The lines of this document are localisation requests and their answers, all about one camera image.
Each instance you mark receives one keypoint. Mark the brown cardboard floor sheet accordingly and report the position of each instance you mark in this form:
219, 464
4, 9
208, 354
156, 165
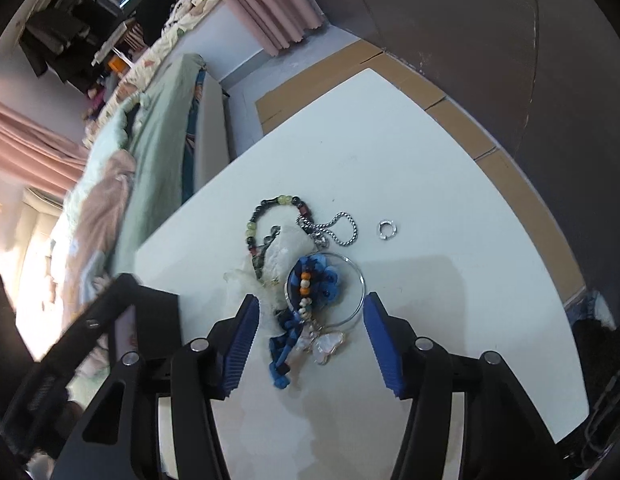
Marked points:
535, 220
310, 90
465, 130
415, 85

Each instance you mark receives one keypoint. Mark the white folding rack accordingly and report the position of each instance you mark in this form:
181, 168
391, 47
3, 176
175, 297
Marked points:
114, 45

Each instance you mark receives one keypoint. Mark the pale green quilt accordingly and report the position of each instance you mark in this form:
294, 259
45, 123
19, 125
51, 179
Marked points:
102, 150

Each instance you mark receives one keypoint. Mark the dark brown wardrobe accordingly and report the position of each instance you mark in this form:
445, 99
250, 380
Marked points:
490, 20

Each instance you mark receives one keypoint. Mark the pink flower-print blanket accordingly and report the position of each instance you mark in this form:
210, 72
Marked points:
99, 220

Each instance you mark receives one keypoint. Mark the thin silver bangle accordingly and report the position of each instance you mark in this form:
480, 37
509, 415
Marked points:
363, 290

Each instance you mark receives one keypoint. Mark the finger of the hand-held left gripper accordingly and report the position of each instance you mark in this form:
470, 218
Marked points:
157, 320

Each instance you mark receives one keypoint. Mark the blue checked fabric band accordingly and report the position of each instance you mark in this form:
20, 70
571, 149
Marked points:
282, 360

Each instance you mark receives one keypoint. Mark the pearly butterfly pendant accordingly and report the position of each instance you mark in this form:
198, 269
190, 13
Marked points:
325, 347

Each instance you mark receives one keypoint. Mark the blue fabric flower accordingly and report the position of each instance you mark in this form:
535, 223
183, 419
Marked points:
331, 285

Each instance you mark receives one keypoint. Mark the black bag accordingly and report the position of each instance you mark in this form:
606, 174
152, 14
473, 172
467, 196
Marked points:
157, 15

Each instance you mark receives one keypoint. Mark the white air conditioner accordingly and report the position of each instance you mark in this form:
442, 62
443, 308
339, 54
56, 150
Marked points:
42, 197

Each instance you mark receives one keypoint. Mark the green bedsheet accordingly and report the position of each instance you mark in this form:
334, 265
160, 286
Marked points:
159, 150

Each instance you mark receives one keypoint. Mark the dark hanging clothes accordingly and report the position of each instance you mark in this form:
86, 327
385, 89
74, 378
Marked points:
59, 40

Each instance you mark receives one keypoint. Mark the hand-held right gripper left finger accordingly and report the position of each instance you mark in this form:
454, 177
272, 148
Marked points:
239, 345

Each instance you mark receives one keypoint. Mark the cream bear-print quilt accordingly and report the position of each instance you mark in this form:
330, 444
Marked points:
179, 20

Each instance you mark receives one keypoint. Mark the pink curtain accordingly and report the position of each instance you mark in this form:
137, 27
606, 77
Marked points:
260, 0
29, 150

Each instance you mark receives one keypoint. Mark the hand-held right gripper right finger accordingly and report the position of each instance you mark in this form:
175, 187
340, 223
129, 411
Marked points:
385, 345

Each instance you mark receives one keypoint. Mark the grey bed frame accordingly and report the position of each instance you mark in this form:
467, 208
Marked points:
214, 130

